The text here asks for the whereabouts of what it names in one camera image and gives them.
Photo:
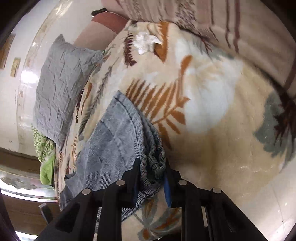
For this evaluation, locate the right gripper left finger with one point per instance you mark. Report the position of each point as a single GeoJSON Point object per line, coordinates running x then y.
{"type": "Point", "coordinates": [120, 194]}

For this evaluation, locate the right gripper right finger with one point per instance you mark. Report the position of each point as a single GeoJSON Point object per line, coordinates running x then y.
{"type": "Point", "coordinates": [182, 194]}

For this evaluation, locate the blue denim jeans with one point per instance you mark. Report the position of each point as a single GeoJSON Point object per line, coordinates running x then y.
{"type": "Point", "coordinates": [123, 135]}

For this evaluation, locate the leaf print bed blanket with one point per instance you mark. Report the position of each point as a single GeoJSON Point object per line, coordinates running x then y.
{"type": "Point", "coordinates": [222, 121]}

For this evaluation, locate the green patterned blanket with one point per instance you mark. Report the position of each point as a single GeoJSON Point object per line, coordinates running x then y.
{"type": "Point", "coordinates": [46, 153]}

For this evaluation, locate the grey quilted pillow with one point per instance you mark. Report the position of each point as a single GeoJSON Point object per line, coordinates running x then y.
{"type": "Point", "coordinates": [63, 76]}

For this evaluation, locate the pink cushion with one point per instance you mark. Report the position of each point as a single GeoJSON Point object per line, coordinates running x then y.
{"type": "Point", "coordinates": [101, 31]}

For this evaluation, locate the striped beige pillow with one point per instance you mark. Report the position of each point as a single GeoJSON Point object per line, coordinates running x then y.
{"type": "Point", "coordinates": [247, 28]}

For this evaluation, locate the black hair clip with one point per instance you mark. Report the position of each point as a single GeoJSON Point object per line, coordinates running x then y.
{"type": "Point", "coordinates": [96, 12]}

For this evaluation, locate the wall light switch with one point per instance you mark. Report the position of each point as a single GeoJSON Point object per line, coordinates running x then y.
{"type": "Point", "coordinates": [15, 67]}

